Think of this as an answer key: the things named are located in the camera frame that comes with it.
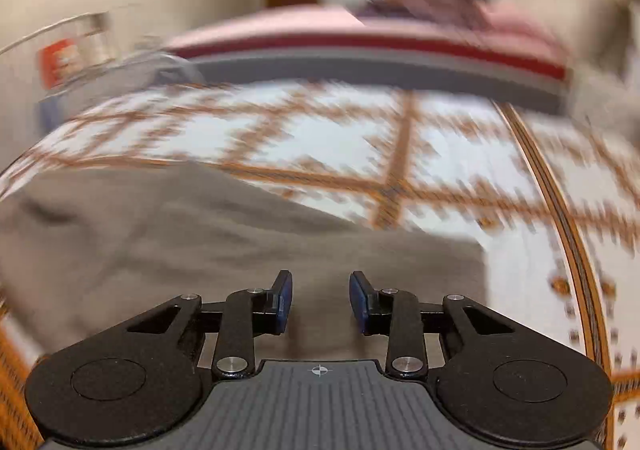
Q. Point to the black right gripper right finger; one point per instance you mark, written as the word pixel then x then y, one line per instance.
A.
pixel 400 317

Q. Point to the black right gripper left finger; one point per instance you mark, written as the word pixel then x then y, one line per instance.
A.
pixel 244 315

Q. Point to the grey fleece pants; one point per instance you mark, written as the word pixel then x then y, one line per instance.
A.
pixel 82 250

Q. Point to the white orange patterned bedsheet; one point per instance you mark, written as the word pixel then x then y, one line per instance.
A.
pixel 554 204

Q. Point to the pink sheeted large bed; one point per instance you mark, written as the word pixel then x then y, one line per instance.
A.
pixel 331 43

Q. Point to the pink pillow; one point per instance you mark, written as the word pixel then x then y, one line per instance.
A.
pixel 509 20

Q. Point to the beige padded headboard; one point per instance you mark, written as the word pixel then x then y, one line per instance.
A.
pixel 602 40

